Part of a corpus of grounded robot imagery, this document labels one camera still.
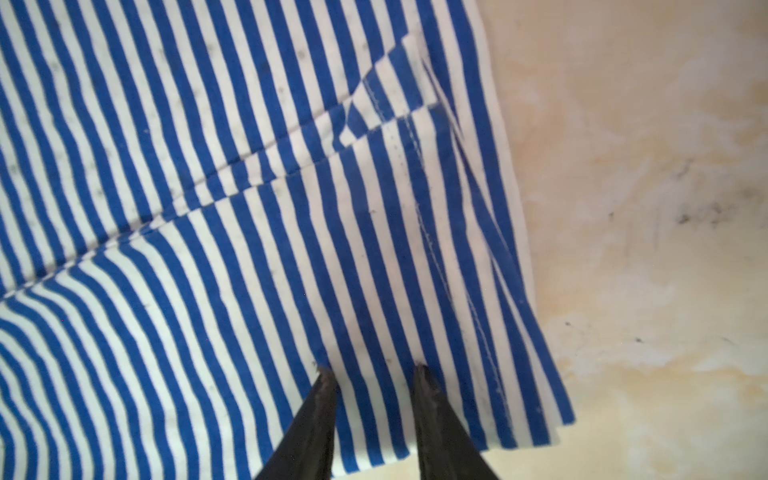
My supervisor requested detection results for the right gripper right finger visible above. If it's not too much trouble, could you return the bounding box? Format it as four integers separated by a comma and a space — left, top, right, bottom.
411, 364, 498, 480

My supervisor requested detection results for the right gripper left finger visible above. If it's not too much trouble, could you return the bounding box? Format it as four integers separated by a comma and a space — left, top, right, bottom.
255, 368, 338, 480

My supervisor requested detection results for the blue white striped tank top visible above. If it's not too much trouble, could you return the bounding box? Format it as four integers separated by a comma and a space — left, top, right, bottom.
1, 1, 575, 479

